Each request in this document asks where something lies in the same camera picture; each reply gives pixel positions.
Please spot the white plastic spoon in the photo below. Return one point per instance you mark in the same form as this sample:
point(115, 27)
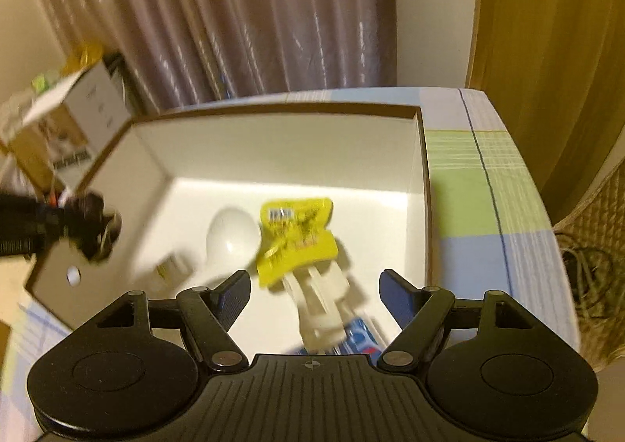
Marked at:
point(229, 232)

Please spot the dark brown hair scrunchie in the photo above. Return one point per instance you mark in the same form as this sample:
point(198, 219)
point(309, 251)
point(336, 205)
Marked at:
point(95, 227)

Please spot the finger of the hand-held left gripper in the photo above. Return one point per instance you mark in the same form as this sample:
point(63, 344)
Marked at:
point(29, 210)
point(29, 242)

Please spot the yellow plastic bag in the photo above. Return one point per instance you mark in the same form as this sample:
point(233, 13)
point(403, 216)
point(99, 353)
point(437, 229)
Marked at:
point(85, 56)

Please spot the green tissue packs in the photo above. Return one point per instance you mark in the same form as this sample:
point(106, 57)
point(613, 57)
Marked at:
point(44, 81)

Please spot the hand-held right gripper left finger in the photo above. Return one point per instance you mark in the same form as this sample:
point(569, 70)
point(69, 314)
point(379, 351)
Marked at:
point(234, 295)

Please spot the brown cardboard box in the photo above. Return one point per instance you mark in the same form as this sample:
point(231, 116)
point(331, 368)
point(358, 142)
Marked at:
point(293, 154)

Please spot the white product box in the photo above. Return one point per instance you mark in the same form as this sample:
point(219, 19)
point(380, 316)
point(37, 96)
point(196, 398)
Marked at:
point(97, 100)

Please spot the clear box with blue label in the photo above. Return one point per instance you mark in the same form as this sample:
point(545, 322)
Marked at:
point(361, 337)

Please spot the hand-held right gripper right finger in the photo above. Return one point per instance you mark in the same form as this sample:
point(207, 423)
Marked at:
point(395, 295)

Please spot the small white bottle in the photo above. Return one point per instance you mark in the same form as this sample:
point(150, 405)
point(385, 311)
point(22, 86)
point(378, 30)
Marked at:
point(175, 268)

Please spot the chair with quilted cover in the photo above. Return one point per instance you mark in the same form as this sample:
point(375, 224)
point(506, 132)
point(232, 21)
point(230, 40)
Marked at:
point(605, 227)

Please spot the brown curtain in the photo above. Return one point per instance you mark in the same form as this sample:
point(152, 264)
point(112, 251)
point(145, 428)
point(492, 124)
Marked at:
point(244, 7)

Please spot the white hair claw clip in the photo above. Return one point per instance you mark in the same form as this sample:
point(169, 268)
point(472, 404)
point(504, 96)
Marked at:
point(317, 310)

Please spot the wooden door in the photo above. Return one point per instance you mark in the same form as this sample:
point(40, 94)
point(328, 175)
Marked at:
point(537, 32)

